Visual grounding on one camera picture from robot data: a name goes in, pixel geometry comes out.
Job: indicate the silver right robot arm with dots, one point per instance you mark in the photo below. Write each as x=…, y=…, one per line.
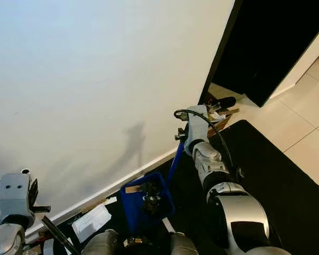
x=207, y=159

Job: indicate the black floor mat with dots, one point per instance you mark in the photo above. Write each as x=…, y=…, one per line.
x=276, y=175

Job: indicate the tan cardboard strip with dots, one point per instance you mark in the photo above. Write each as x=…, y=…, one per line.
x=133, y=188

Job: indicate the black crumpled debris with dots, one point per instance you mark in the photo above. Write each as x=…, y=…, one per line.
x=151, y=202

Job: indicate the grey robot left leg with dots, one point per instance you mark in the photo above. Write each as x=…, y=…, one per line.
x=100, y=244

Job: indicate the grey robot leg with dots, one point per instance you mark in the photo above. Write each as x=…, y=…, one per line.
x=184, y=245
x=100, y=244

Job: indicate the white plastic strip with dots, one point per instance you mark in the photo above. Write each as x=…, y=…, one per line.
x=169, y=225

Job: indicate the grey robot right leg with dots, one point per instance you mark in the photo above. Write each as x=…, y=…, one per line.
x=184, y=245

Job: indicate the black door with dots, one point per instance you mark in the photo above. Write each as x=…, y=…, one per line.
x=271, y=42

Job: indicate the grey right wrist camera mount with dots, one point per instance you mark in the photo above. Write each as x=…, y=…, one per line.
x=196, y=127

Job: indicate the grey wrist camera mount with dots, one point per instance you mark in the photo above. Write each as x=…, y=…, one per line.
x=196, y=127
x=16, y=196

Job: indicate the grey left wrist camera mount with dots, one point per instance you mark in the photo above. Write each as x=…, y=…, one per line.
x=16, y=196

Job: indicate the black door frame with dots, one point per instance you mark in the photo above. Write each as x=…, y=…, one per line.
x=220, y=53

